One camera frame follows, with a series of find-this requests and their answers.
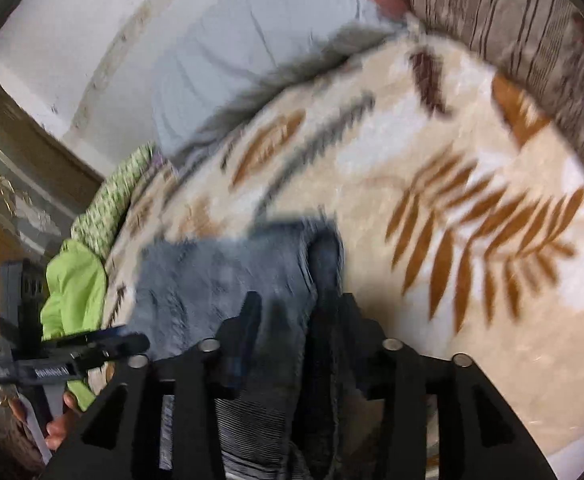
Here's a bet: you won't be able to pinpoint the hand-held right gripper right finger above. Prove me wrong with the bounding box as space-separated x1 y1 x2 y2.
328 293 559 480

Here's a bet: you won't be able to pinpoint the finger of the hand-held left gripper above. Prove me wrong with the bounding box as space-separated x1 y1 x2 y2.
47 324 129 354
79 334 151 369

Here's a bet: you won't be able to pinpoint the lime green cloth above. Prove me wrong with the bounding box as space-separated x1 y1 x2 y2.
40 238 109 411

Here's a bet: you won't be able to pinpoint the wooden wardrobe with glass panel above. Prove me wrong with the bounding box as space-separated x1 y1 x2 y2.
0 62 104 323

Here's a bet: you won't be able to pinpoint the brown striped cushion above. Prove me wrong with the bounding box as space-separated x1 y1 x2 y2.
406 0 584 183

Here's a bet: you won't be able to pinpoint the person's left hand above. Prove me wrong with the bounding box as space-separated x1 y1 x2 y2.
9 391 82 453

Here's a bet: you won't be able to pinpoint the blue denim pants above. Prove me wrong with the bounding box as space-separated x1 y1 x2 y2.
132 216 346 480

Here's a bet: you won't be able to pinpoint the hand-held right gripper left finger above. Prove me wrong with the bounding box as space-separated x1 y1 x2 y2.
39 292 263 480

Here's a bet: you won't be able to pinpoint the green patterned cloth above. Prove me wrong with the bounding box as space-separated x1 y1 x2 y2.
71 141 156 262

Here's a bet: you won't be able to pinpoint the cream leaf-print blanket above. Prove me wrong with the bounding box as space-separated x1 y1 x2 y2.
99 27 584 461

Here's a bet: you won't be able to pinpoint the light blue pillow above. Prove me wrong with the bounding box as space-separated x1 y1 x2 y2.
148 0 409 157

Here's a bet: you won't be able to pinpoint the white bed sheet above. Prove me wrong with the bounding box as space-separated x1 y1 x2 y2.
546 424 584 480

